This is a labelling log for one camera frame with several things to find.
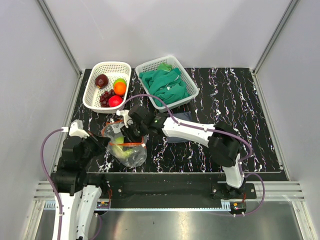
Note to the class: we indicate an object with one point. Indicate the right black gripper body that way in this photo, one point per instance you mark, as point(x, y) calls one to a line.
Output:
point(135, 133)

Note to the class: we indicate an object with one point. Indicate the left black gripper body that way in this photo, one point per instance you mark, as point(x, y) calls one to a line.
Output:
point(91, 148)

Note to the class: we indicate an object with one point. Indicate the pale green fake cabbage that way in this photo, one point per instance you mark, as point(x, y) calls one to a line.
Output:
point(120, 149)

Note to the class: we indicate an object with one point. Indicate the clear zip top bag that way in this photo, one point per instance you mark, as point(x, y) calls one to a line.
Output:
point(113, 130)

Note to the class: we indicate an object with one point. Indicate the red fake peach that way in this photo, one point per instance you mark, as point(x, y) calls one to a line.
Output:
point(115, 101)

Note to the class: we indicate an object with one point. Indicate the purple fake grapes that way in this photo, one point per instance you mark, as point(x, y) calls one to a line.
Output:
point(104, 98)

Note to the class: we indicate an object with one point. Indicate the orange fake fruit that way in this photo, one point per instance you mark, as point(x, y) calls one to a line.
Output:
point(120, 88)

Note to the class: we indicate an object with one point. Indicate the green fake apple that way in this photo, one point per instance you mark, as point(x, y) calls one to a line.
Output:
point(120, 80)

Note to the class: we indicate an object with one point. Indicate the dark red fake apple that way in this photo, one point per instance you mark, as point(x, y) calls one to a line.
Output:
point(101, 81)

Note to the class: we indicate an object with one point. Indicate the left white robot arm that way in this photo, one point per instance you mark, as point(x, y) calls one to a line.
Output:
point(76, 191)

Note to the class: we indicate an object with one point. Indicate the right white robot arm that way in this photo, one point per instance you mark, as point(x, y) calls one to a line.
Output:
point(223, 146)

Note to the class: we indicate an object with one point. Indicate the grey folded towel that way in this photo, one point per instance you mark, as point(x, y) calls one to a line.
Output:
point(186, 116)

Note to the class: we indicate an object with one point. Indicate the green cloth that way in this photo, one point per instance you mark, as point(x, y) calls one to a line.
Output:
point(165, 83)

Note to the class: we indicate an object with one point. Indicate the white oval perforated basket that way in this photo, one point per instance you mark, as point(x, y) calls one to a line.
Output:
point(113, 70)

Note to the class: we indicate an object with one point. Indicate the left connector box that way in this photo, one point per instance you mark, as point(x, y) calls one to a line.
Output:
point(104, 204)

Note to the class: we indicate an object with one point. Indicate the connector box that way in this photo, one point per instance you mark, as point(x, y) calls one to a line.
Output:
point(238, 207)
point(104, 204)

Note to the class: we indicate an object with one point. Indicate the white rectangular plastic basket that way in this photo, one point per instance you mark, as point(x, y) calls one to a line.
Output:
point(170, 60)

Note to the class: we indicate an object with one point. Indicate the black marble pattern mat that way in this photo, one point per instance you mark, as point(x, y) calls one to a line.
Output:
point(227, 95)

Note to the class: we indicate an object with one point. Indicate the right connector box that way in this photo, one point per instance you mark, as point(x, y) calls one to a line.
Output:
point(238, 207)

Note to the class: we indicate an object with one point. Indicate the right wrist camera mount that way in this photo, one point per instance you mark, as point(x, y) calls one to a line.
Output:
point(127, 120)

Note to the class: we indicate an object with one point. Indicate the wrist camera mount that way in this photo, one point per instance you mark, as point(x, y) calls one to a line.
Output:
point(127, 120)
point(76, 130)

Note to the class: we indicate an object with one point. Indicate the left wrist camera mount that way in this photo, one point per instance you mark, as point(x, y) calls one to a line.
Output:
point(76, 130)

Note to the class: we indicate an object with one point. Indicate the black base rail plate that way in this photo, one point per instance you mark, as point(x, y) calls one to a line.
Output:
point(169, 191)

